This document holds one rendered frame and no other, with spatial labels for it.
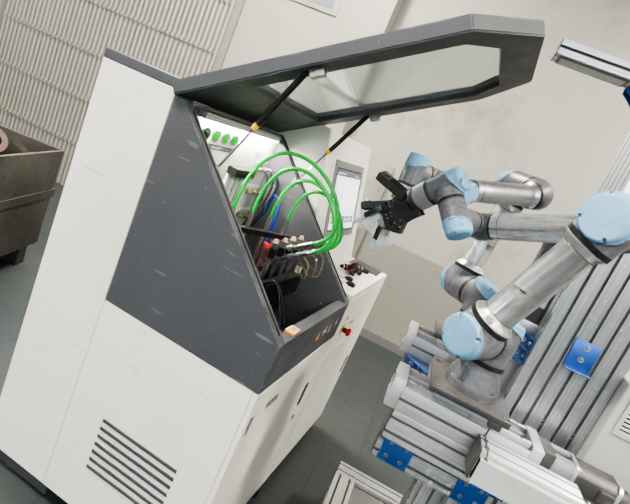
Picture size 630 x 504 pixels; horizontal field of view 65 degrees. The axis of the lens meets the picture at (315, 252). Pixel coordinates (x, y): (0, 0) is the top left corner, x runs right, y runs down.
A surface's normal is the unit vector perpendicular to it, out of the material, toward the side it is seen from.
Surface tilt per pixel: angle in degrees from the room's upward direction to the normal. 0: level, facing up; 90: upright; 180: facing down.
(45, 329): 90
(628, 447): 90
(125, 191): 90
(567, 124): 90
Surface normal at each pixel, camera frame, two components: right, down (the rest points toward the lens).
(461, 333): -0.78, -0.06
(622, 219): -0.62, -0.23
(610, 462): -0.25, 0.12
